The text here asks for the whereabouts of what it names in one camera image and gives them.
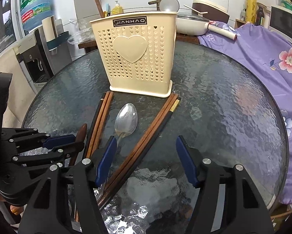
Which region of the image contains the brown and white rice cooker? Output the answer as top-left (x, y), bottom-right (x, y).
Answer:
top-left (193, 0), bottom-right (230, 23)

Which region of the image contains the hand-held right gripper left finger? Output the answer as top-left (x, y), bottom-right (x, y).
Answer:
top-left (18, 135), bottom-right (118, 234)

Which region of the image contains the white rice paddle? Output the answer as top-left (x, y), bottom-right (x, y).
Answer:
top-left (184, 4), bottom-right (207, 15)

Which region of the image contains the purple floral cloth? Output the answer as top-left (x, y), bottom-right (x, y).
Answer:
top-left (198, 22), bottom-right (292, 204)

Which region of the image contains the brown wooden spoon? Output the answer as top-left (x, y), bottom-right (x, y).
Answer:
top-left (69, 124), bottom-right (88, 168)

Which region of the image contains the beige perforated utensil holder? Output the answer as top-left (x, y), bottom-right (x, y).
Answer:
top-left (89, 11), bottom-right (179, 98)

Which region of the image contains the black chopstick gold band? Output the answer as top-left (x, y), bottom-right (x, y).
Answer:
top-left (106, 97), bottom-right (182, 197)
top-left (84, 97), bottom-right (104, 156)

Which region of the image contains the brass faucet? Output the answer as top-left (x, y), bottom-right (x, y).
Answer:
top-left (148, 0), bottom-right (162, 11)

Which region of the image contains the white pan with glass lid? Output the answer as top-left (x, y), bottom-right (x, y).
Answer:
top-left (176, 12), bottom-right (238, 41)

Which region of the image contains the clear plastic bag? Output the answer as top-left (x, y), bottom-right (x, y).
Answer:
top-left (68, 18), bottom-right (100, 45)

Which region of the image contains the yellow soap pump bottle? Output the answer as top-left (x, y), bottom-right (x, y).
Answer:
top-left (111, 0), bottom-right (123, 15)

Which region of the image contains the blue water jug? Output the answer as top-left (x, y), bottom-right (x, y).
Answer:
top-left (19, 0), bottom-right (51, 32)

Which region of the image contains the window with frame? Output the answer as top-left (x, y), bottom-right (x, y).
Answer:
top-left (0, 0), bottom-right (17, 62)

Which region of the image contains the round metal ladle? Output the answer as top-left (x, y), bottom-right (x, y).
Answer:
top-left (159, 0), bottom-right (180, 12)

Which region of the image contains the small wooden box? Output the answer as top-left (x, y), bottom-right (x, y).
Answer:
top-left (235, 18), bottom-right (252, 30)

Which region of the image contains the brown glass bottle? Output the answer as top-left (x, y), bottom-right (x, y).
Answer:
top-left (257, 3), bottom-right (266, 26)

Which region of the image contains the yellow wrap roll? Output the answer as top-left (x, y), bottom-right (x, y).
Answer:
top-left (246, 0), bottom-right (258, 25)

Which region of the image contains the metal spoon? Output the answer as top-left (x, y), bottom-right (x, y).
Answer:
top-left (95, 103), bottom-right (138, 201)

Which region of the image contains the white microwave oven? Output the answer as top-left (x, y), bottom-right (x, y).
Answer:
top-left (268, 5), bottom-right (292, 43)

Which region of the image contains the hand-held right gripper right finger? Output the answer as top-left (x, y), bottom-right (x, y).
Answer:
top-left (176, 135), bottom-right (275, 234)

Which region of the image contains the dark teal cup holder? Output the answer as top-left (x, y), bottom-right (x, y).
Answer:
top-left (46, 30), bottom-right (71, 54)

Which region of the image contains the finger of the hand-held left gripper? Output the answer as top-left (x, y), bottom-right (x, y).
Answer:
top-left (2, 127), bottom-right (76, 152)
top-left (12, 140), bottom-right (85, 167)

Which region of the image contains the water dispenser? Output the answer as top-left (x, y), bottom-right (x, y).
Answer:
top-left (13, 27), bottom-right (73, 89)

